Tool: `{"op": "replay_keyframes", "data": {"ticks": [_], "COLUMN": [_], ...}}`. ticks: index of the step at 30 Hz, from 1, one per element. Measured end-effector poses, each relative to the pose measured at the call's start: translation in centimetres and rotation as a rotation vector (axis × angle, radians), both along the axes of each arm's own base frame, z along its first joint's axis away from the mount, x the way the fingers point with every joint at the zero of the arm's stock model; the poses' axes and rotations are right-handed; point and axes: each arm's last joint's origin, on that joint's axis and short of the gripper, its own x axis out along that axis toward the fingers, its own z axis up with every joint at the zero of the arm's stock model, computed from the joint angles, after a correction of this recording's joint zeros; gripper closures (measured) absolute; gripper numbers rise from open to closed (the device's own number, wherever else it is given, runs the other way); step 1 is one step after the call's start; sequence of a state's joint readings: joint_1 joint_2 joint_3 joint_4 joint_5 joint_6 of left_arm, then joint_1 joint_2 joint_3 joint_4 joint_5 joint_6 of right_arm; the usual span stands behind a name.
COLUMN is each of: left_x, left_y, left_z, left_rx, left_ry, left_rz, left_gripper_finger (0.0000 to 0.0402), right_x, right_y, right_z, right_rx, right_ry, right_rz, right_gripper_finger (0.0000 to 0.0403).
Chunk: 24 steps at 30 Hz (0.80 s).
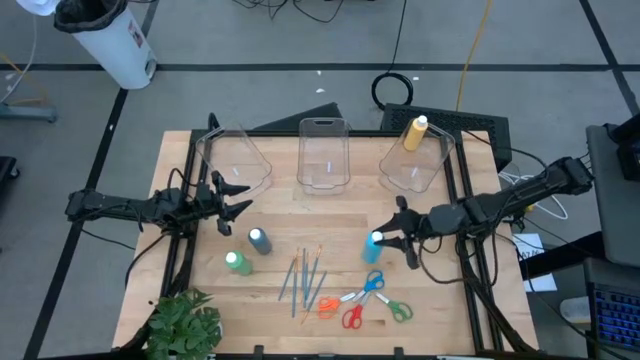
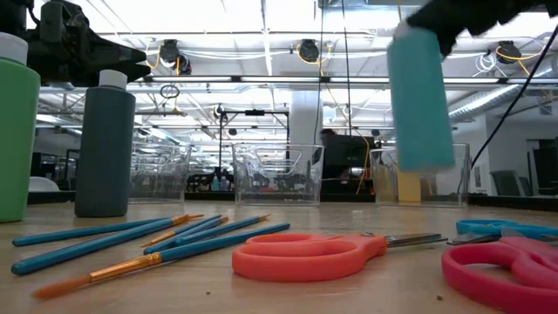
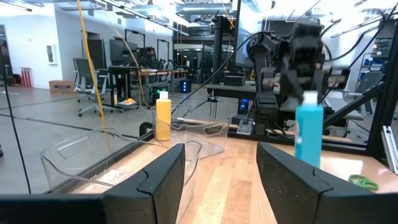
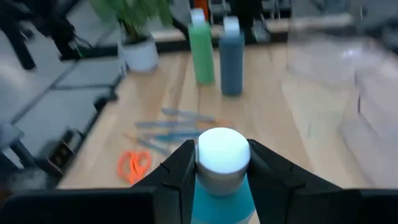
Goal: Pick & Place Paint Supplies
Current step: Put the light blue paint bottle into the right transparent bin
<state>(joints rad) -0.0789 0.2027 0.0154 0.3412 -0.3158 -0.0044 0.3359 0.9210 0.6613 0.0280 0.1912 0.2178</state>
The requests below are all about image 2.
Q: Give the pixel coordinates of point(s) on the yellow paint bottle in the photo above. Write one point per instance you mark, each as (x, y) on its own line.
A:
(409, 187)

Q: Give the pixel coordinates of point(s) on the blue scissors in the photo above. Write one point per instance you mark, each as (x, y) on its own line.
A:
(536, 230)

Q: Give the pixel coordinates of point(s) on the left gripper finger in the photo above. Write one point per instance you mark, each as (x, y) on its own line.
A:
(117, 52)
(113, 74)

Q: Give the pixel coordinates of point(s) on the orange scissors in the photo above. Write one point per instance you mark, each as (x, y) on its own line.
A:
(375, 246)

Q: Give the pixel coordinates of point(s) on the red scissors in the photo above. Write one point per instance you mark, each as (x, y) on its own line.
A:
(536, 257)

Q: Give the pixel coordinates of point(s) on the green paint bottle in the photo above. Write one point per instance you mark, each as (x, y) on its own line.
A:
(17, 139)

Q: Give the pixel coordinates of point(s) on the teal paint bottle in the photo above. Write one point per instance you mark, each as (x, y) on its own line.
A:
(420, 100)

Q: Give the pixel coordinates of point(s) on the grey office chair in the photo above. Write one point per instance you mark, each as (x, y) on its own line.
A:
(508, 183)

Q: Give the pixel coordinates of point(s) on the black background monitor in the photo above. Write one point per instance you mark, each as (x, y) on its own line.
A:
(344, 152)

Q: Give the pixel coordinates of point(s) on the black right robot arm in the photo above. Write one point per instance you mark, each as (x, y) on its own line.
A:
(550, 6)

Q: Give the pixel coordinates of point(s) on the black background station frame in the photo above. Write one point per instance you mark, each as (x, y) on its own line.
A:
(255, 112)

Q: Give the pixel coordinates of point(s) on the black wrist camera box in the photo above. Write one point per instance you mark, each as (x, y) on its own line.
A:
(51, 16)

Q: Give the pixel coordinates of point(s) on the dark grey paint bottle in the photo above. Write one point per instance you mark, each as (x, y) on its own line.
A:
(104, 152)

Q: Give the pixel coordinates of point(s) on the clear plastic bin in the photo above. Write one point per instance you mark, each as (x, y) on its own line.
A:
(462, 183)
(279, 192)
(161, 183)

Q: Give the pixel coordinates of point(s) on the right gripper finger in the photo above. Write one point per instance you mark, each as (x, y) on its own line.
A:
(423, 17)
(449, 39)

